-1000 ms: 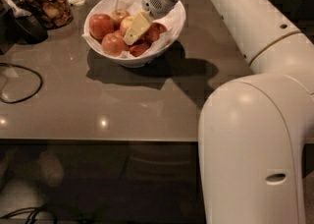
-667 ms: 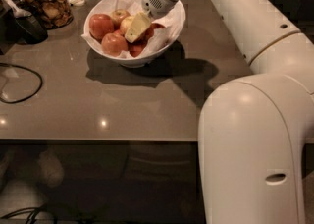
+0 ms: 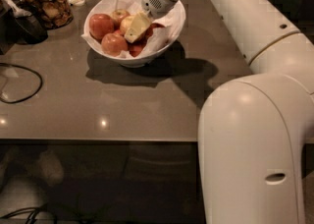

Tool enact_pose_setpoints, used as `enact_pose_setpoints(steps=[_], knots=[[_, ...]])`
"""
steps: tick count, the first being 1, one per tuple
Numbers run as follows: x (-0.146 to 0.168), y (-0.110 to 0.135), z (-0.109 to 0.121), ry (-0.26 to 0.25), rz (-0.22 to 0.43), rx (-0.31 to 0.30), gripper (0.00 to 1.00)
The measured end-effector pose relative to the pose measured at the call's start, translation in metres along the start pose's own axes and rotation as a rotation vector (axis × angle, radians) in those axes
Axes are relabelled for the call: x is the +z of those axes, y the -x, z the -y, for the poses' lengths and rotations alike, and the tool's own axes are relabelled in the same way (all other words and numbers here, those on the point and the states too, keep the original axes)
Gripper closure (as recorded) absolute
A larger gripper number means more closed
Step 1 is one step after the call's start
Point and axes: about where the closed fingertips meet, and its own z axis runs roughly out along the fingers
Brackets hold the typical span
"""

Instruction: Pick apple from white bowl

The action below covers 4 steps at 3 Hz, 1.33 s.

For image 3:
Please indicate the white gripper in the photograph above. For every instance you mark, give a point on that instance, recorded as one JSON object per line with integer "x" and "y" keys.
{"x": 156, "y": 3}

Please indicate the yellow-red top apple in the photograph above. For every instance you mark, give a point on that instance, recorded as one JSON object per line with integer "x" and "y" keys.
{"x": 126, "y": 23}

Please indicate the yellow-red apple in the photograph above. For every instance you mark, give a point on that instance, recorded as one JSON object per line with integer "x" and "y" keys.
{"x": 118, "y": 15}
{"x": 126, "y": 23}

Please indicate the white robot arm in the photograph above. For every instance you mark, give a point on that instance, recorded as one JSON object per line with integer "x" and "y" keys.
{"x": 252, "y": 130}

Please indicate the red apple right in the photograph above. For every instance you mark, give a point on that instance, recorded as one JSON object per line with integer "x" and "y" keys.
{"x": 151, "y": 29}

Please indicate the red apple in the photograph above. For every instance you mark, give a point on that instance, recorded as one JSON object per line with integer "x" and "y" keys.
{"x": 100, "y": 25}
{"x": 113, "y": 44}
{"x": 151, "y": 29}
{"x": 136, "y": 48}

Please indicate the yellow-red apple at back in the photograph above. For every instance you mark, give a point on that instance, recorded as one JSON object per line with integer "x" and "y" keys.
{"x": 118, "y": 15}

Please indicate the white ceramic bowl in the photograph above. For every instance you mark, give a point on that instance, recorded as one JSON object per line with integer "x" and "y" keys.
{"x": 157, "y": 56}

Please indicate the red apple front bottom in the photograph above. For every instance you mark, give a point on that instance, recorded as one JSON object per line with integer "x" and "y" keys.
{"x": 136, "y": 48}

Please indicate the white paper bowl liner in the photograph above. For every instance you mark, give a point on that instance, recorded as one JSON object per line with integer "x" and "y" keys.
{"x": 163, "y": 33}

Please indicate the red apple front left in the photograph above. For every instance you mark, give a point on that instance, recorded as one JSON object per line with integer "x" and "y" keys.
{"x": 113, "y": 44}

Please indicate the red apple far left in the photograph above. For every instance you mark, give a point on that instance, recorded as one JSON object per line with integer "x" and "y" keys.
{"x": 100, "y": 25}

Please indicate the black round appliance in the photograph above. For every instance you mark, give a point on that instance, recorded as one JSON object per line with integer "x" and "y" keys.
{"x": 19, "y": 24}

